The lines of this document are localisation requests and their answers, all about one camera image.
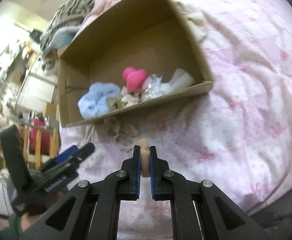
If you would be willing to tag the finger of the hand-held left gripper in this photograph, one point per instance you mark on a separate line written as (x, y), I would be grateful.
(66, 153)
(87, 151)

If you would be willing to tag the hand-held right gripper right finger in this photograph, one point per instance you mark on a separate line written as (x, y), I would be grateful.
(154, 175)

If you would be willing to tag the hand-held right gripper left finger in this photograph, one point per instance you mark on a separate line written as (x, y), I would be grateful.
(135, 175)

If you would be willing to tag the beige silicone piece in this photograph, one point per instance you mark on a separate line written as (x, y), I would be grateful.
(144, 147)

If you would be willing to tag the brown lace scrunchie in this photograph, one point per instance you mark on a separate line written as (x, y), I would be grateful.
(121, 132)

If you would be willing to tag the blue fluffy scrunchie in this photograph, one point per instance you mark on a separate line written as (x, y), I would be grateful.
(96, 100)

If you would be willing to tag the cream lace scrunchie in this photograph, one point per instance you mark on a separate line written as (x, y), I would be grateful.
(126, 100)

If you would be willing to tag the crinkled clear packet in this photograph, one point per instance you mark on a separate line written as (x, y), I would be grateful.
(153, 87)

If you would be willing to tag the cardboard box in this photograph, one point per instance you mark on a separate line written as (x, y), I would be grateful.
(141, 42)

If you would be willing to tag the person's left hand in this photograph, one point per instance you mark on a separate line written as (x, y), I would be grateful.
(36, 210)

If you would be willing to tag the wooden chair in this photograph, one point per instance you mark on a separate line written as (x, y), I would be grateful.
(37, 152)

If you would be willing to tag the red suitcase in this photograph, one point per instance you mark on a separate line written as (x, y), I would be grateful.
(39, 135)

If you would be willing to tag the white cabinet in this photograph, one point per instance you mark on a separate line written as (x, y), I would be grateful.
(36, 90)

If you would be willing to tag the pink bow-print bedspread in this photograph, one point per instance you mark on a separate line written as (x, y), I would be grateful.
(248, 92)

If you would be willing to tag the patterned knit blanket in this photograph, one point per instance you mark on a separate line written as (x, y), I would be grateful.
(68, 10)

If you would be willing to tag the cream cloth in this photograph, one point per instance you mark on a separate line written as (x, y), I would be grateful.
(196, 22)

